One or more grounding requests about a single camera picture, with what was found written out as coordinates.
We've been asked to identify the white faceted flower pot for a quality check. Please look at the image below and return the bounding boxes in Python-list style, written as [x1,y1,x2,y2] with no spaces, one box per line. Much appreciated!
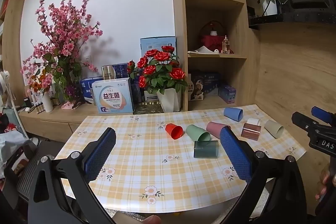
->
[156,88,182,113]

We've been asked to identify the yellow checked floral tablecloth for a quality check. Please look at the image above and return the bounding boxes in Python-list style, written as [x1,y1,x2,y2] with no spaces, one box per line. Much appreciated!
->
[54,105,307,214]

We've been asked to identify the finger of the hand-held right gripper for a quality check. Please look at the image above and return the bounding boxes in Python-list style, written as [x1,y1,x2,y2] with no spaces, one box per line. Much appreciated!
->
[291,111,320,133]
[311,106,334,124]

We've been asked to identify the purple blue small box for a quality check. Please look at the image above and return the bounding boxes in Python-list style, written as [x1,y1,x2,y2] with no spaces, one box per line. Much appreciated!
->
[218,83,237,104]

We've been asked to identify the person's left hand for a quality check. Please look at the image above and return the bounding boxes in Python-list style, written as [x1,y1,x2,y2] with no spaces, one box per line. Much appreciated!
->
[140,215,162,224]

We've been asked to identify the wooden low cabinet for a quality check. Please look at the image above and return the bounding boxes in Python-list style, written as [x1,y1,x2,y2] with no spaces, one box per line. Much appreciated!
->
[18,103,137,143]

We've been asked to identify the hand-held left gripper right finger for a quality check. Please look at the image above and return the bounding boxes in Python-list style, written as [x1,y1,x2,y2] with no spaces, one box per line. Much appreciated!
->
[220,127,315,224]

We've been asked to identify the blue cup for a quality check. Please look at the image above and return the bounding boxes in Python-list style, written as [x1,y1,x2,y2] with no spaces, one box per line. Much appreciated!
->
[223,107,244,123]

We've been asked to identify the clear glass tray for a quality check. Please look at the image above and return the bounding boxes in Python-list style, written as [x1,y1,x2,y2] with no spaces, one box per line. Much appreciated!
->
[133,101,165,115]

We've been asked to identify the white vase with orange flowers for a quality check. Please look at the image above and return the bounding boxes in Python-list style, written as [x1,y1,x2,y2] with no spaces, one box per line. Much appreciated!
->
[29,74,54,113]

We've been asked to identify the red cup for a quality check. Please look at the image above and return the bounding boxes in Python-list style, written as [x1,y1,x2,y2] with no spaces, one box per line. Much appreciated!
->
[165,123,184,140]

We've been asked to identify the dark blue printed carton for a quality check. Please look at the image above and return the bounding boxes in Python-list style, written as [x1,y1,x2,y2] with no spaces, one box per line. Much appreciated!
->
[187,71,221,102]

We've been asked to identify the dark teal clear cup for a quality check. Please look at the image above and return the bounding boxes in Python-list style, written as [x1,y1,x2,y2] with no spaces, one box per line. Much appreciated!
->
[194,140,219,159]

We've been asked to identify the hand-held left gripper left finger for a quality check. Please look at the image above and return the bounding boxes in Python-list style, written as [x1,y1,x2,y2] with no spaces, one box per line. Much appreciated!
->
[28,127,117,224]

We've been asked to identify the row of small bottles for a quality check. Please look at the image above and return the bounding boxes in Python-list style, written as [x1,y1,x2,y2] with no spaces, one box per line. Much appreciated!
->
[24,94,60,114]

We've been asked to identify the green cup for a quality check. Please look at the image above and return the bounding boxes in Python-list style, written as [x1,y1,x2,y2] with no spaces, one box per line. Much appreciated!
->
[185,124,211,142]

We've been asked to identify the tall light blue box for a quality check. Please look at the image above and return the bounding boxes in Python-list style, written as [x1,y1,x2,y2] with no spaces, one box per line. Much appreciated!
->
[140,36,176,67]

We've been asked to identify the dark blue patterned box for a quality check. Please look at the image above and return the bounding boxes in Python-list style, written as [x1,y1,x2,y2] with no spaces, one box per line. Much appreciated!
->
[113,63,129,80]

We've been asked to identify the white standing fan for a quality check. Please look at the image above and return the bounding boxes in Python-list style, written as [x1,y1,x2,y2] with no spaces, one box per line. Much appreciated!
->
[0,70,30,139]

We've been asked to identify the beige cup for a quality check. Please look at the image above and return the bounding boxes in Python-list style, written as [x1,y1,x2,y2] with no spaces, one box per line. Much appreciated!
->
[264,119,284,139]

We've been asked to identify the white square flower pot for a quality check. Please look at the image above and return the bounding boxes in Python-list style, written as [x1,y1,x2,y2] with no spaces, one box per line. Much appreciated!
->
[261,0,278,17]

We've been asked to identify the metallic tin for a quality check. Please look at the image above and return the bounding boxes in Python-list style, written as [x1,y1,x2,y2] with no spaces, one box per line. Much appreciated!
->
[101,65,117,81]

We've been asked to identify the white folded cloth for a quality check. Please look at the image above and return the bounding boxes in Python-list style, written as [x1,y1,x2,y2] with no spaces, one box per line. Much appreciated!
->
[187,46,220,55]

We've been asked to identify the basket with red box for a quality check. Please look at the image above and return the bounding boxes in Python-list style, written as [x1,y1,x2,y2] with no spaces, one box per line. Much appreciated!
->
[201,20,227,53]

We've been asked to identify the white and orange box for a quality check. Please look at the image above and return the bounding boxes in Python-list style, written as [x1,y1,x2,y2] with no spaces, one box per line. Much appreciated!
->
[91,78,134,115]

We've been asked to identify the person's right hand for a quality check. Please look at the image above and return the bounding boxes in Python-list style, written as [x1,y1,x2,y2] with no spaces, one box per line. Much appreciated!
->
[314,168,336,201]

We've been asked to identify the wooden shelf unit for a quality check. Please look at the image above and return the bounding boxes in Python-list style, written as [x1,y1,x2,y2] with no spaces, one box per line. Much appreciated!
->
[170,0,261,112]

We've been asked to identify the glass perfume bottle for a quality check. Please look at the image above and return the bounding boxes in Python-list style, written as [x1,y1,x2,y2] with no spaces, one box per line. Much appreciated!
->
[222,35,232,54]

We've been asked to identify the pink blossom arrangement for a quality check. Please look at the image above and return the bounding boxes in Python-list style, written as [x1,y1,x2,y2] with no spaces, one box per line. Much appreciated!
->
[20,0,103,110]

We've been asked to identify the blue and white box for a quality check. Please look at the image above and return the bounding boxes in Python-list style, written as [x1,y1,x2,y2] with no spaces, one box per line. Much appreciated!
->
[80,76,104,105]

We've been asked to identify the red rose plant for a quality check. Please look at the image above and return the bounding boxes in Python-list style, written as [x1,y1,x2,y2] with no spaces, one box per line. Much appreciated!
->
[127,45,188,95]

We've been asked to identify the pink cup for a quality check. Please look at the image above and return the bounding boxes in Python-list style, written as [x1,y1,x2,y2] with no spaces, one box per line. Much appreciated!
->
[206,121,231,139]

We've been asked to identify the white plastic bag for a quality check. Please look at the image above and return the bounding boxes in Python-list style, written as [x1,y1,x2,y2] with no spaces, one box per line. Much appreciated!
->
[0,132,37,164]

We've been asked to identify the brown clear cup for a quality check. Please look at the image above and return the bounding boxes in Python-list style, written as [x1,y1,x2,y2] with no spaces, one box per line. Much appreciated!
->
[241,123,262,140]

